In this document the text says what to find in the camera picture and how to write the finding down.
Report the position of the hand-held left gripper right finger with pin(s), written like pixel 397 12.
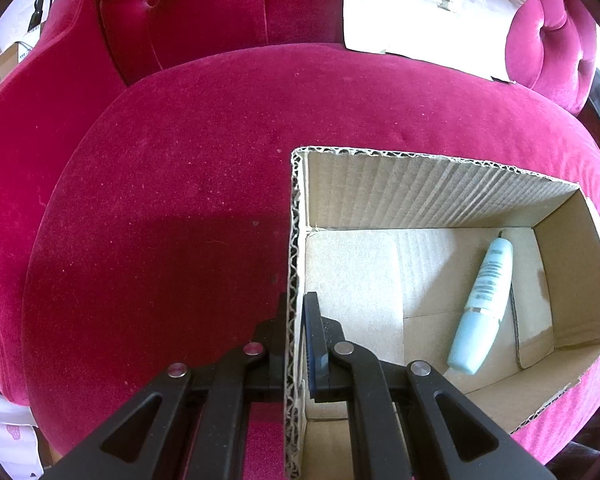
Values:
pixel 312 345

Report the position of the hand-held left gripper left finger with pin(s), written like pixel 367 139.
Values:
pixel 269 360

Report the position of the light blue cosmetic tube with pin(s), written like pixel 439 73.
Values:
pixel 485 292

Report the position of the pink velvet sofa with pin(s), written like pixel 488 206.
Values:
pixel 180 185

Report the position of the white printed cloth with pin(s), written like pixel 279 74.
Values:
pixel 5 430

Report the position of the crumpled beige paper envelope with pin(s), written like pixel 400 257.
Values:
pixel 405 15

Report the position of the small background cardboard box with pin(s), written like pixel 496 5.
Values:
pixel 12 62

